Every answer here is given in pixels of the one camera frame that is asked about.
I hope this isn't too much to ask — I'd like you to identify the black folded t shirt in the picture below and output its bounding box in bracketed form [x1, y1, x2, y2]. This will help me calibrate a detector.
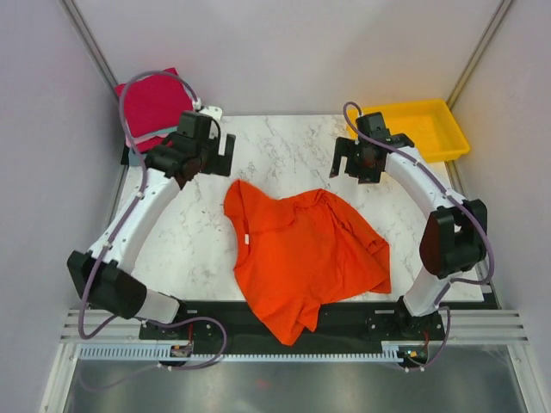
[121, 145, 129, 166]

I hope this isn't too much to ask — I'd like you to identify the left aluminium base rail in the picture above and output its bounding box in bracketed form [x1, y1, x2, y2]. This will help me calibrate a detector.
[38, 307, 156, 413]

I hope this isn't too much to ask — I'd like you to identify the crimson folded t shirt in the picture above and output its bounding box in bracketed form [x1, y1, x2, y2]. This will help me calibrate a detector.
[124, 67, 198, 126]
[135, 135, 168, 153]

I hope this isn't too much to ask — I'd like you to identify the yellow plastic tray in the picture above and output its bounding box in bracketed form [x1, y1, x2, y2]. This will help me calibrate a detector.
[362, 99, 471, 163]

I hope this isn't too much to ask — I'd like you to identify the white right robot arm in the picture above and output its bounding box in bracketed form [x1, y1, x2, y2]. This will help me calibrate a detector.
[330, 112, 492, 339]

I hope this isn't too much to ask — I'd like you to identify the white slotted cable duct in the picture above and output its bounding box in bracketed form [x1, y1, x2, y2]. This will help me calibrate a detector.
[77, 342, 403, 363]

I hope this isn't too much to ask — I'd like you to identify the pink folded t shirt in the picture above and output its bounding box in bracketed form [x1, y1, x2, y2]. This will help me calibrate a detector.
[125, 122, 176, 152]

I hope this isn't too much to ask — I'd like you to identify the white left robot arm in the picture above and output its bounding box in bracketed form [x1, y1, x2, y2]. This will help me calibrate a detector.
[67, 107, 235, 338]

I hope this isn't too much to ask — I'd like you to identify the crimson folded t shirt lower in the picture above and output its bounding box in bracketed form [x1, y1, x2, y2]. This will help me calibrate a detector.
[135, 135, 168, 153]

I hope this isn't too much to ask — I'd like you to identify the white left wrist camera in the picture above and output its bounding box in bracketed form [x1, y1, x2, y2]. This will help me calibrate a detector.
[192, 98, 223, 121]

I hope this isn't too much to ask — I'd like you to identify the teal folded t shirt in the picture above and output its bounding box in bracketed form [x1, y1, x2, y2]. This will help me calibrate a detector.
[133, 126, 177, 142]

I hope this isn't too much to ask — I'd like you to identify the orange t shirt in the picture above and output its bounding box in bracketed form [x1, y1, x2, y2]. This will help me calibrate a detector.
[224, 180, 392, 346]

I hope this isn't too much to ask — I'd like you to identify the grey-blue folded t shirt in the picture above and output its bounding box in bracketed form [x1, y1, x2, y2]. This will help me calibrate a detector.
[127, 149, 143, 167]

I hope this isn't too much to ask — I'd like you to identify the right aluminium frame post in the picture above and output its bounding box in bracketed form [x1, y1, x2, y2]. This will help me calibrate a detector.
[446, 0, 517, 110]

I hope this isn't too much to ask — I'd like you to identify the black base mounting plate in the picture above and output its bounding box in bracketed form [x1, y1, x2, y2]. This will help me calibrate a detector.
[139, 301, 444, 353]

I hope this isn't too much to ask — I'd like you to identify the aluminium frame post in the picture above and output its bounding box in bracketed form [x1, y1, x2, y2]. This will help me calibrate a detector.
[59, 0, 118, 100]
[446, 0, 517, 110]

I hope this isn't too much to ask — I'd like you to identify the left aluminium frame post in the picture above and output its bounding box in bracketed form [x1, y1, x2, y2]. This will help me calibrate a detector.
[59, 0, 118, 100]

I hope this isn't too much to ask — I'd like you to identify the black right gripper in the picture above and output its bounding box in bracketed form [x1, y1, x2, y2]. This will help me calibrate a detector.
[329, 135, 381, 184]

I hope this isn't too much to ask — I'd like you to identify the crimson folded t shirt top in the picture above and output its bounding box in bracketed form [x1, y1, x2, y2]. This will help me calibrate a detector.
[124, 67, 198, 126]

